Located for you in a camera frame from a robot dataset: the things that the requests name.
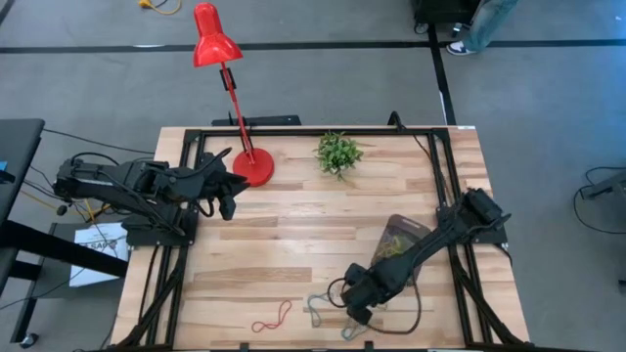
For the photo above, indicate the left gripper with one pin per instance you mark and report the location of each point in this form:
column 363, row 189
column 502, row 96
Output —
column 214, row 183

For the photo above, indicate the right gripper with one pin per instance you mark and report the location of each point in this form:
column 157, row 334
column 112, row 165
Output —
column 364, row 288

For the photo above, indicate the large teal rubber band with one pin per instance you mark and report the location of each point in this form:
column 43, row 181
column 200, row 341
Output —
column 310, row 313

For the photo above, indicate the green rubber band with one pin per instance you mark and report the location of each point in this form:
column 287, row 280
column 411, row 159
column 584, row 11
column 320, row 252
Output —
column 402, row 240

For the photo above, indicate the red rubber band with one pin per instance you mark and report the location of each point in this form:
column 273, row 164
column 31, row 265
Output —
column 272, row 324

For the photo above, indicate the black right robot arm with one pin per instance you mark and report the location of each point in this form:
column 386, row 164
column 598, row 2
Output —
column 440, row 239

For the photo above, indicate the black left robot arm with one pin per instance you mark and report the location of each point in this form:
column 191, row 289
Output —
column 122, row 178

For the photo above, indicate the grey translucent plastic bin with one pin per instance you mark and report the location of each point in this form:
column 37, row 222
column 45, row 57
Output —
column 406, row 226

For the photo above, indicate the green plant in white pot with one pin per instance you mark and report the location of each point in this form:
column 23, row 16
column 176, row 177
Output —
column 337, row 154

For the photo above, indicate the red desk lamp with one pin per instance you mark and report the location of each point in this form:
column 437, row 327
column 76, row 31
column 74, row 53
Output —
column 215, row 44

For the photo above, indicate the white printed paper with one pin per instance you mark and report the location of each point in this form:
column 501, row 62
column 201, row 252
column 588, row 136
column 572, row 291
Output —
column 93, row 274

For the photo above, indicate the grey box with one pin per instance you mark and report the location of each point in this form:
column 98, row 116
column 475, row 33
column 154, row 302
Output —
column 61, row 239

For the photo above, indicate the black desk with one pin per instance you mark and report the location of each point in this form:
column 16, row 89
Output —
column 19, row 146

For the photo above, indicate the grey floor stand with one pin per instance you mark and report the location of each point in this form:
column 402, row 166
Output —
column 606, row 188

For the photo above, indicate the black cart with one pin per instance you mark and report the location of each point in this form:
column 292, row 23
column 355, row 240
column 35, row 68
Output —
column 440, row 12

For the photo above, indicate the person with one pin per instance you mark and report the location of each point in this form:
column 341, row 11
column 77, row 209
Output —
column 489, row 19

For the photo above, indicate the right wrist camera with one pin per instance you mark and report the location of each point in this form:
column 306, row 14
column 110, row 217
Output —
column 361, row 317

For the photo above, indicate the black aluminium table frame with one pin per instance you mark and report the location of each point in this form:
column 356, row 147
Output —
column 318, row 132

